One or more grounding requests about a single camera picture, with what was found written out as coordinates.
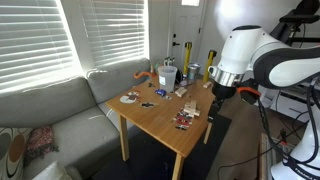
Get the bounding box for white plastic bucket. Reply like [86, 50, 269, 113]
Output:
[157, 65, 179, 94]

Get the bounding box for white cushion with circles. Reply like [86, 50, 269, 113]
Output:
[0, 128, 33, 180]

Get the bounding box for white window blind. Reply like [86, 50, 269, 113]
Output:
[79, 0, 149, 68]
[0, 0, 83, 93]

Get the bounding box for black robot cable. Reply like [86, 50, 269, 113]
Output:
[256, 76, 320, 168]

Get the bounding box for orange curved tool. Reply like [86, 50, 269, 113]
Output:
[133, 69, 158, 80]

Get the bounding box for plain white cushion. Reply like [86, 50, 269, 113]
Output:
[31, 160, 83, 180]

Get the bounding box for aluminium frame base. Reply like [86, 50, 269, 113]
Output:
[259, 132, 288, 180]

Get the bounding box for grey fabric sofa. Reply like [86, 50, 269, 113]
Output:
[0, 58, 153, 180]

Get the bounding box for white shelf unit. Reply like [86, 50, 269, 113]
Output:
[266, 79, 320, 124]

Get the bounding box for orange black cable plug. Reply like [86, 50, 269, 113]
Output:
[237, 86, 262, 105]

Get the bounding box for white door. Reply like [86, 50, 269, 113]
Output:
[168, 0, 206, 73]

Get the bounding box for yellow black post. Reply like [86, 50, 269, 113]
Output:
[203, 49, 218, 83]
[182, 41, 193, 77]

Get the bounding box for red paisley cushion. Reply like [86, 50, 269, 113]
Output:
[23, 125, 59, 166]

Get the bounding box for dark rug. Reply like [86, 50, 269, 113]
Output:
[91, 113, 233, 180]

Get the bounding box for small dark sticker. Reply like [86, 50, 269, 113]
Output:
[139, 101, 159, 109]

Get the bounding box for grey cup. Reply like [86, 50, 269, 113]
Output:
[187, 62, 202, 84]

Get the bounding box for blue toy car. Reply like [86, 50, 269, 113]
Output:
[154, 88, 167, 97]

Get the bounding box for light wooden table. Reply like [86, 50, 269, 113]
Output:
[105, 77, 232, 180]

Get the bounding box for black tripod stand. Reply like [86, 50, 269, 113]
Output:
[269, 0, 320, 46]

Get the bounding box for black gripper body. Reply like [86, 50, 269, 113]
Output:
[212, 82, 238, 101]

